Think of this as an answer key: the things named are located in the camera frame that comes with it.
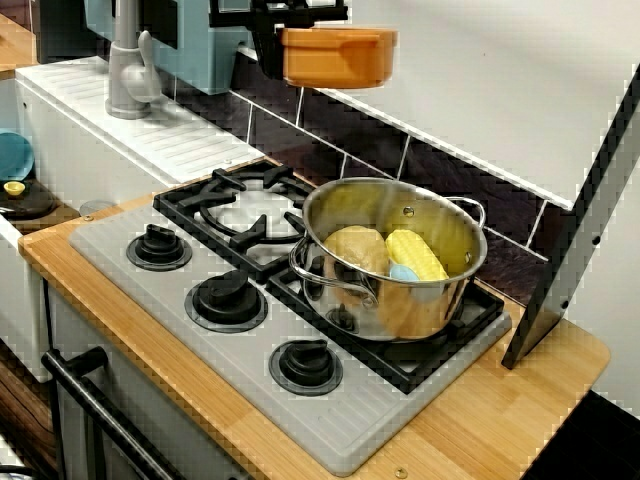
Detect tan toy bread roll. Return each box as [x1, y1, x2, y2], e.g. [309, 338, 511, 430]
[322, 224, 391, 281]

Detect dark lid with yellow knob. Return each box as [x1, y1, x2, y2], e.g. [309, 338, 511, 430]
[0, 180, 59, 219]

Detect white sink unit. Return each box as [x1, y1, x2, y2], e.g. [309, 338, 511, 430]
[0, 54, 266, 386]

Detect white oven door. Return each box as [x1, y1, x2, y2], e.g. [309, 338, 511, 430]
[44, 279, 261, 480]

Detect grey stove top panel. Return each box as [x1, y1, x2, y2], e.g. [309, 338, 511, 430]
[68, 192, 514, 477]

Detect black slanted side panel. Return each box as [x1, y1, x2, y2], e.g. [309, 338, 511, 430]
[501, 63, 640, 371]

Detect dark tile backsplash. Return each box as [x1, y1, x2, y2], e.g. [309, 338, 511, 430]
[169, 47, 576, 306]

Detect wooden kitchen countertop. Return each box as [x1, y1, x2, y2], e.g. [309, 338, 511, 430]
[18, 157, 612, 480]

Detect yellow toy corn cob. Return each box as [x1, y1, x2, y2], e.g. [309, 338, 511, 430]
[383, 228, 450, 281]

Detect black burner grate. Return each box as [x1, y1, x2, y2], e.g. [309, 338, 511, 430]
[152, 164, 506, 396]

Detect blue plastic plate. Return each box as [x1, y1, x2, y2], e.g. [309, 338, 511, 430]
[0, 128, 36, 182]

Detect stainless steel pot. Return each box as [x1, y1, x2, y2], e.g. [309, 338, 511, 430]
[288, 176, 489, 344]

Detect orange plastic pot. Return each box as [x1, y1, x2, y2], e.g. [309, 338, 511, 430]
[277, 25, 400, 91]

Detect black stove knob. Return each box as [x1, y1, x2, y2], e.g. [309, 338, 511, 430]
[268, 338, 345, 398]
[124, 223, 194, 271]
[184, 269, 268, 333]

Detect black oven door handle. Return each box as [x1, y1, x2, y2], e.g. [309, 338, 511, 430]
[41, 345, 186, 480]

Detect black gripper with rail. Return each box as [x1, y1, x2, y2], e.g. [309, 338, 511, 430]
[208, 0, 350, 81]

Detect grey toy faucet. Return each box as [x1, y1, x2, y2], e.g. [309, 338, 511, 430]
[103, 0, 161, 120]

